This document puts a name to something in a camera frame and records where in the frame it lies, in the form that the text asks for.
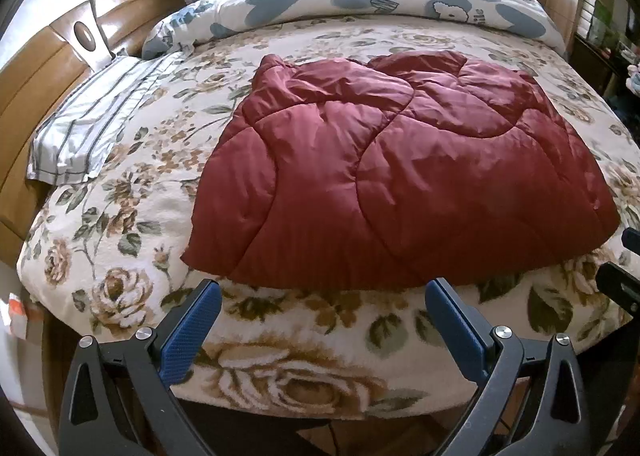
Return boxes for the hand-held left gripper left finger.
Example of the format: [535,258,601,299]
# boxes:
[57,280,223,456]

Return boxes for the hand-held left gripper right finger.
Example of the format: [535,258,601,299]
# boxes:
[424,278,597,456]

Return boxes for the red quilted jacket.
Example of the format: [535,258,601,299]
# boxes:
[180,49,622,291]

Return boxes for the floral blanket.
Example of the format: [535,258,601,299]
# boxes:
[16,17,640,421]

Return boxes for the orange and white box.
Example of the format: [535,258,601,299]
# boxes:
[6,292,30,338]

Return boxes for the dark shelf with clutter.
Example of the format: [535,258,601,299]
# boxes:
[570,0,640,104]

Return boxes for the striped pillow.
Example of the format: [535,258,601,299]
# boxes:
[26,55,175,185]

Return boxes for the wooden headboard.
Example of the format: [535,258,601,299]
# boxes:
[0,0,187,268]

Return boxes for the black cable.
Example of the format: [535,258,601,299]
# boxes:
[322,418,343,456]

